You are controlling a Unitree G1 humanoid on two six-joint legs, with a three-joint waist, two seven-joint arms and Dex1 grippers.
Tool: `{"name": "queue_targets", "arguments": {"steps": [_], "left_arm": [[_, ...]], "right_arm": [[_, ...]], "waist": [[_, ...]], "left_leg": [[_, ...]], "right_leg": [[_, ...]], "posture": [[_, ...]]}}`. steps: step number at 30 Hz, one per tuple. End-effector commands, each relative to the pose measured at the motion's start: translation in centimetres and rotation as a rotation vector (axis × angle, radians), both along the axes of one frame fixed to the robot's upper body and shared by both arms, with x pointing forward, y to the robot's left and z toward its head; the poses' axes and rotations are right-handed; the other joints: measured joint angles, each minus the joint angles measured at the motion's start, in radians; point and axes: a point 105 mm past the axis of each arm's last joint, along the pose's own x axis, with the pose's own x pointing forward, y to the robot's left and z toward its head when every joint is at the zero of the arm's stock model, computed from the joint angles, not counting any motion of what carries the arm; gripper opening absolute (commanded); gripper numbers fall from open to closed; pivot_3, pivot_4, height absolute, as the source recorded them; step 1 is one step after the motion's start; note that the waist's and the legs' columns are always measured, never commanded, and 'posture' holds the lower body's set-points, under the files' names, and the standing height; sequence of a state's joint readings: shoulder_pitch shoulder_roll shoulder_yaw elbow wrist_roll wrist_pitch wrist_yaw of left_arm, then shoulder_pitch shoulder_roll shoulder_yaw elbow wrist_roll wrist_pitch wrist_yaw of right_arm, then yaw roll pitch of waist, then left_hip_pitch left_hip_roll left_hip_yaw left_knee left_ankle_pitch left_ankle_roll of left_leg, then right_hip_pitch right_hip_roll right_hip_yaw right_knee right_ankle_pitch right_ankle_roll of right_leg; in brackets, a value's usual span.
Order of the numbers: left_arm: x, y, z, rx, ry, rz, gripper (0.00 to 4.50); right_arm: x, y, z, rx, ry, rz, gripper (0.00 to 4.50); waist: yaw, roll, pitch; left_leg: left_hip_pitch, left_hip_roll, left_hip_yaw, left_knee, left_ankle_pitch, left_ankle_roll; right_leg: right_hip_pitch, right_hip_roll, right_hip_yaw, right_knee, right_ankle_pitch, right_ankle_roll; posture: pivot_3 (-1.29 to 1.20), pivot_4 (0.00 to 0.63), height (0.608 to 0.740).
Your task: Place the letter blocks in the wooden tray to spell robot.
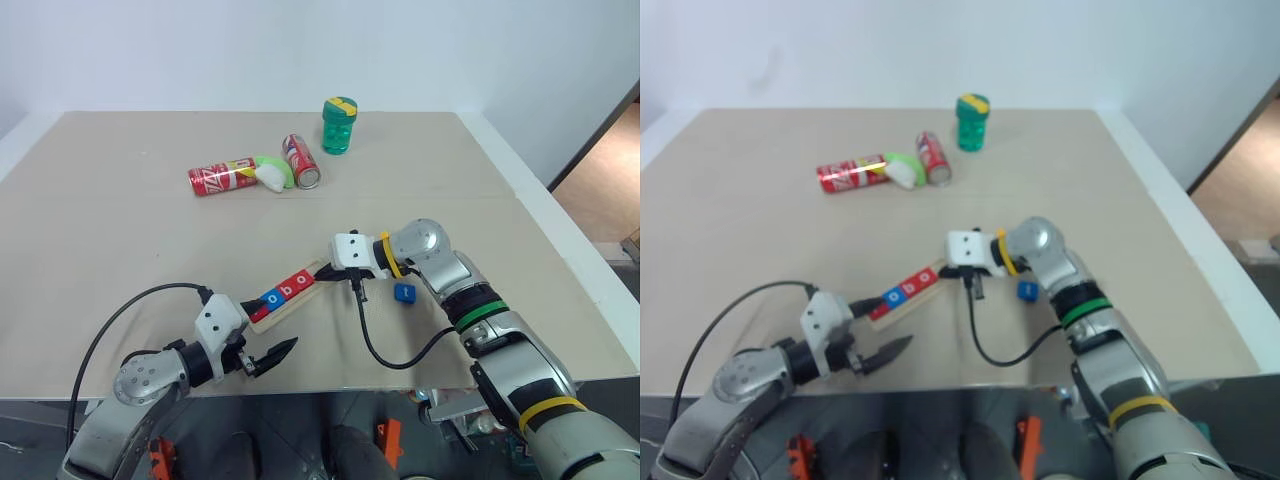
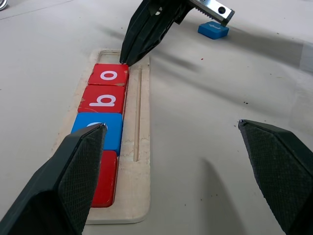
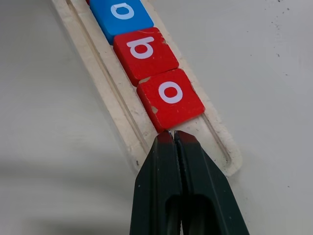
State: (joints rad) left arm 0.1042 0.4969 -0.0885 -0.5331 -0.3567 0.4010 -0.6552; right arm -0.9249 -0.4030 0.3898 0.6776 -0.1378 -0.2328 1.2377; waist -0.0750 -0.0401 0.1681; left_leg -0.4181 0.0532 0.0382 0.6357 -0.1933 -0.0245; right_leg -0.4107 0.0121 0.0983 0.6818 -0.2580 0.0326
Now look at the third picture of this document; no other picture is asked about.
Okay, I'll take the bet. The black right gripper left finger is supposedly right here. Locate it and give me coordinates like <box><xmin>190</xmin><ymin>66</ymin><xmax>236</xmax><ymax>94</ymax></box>
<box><xmin>129</xmin><ymin>130</ymin><xmax>183</xmax><ymax>235</ymax></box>

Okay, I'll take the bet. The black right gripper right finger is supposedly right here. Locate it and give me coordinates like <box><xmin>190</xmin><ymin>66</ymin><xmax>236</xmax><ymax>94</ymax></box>
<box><xmin>173</xmin><ymin>130</ymin><xmax>250</xmax><ymax>235</ymax></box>

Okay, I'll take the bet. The red letter tile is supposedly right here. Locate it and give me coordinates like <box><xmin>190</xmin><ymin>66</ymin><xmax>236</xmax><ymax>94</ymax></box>
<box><xmin>136</xmin><ymin>68</ymin><xmax>206</xmax><ymax>134</ymax></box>
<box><xmin>112</xmin><ymin>27</ymin><xmax>180</xmax><ymax>87</ymax></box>

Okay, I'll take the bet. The pale wooden letter tray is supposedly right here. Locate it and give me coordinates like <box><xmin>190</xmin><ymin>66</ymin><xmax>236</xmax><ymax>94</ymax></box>
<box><xmin>52</xmin><ymin>0</ymin><xmax>244</xmax><ymax>178</ymax></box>

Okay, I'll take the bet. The blue letter tile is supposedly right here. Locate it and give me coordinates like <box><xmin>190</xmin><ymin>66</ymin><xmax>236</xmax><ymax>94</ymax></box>
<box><xmin>89</xmin><ymin>0</ymin><xmax>155</xmax><ymax>46</ymax></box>

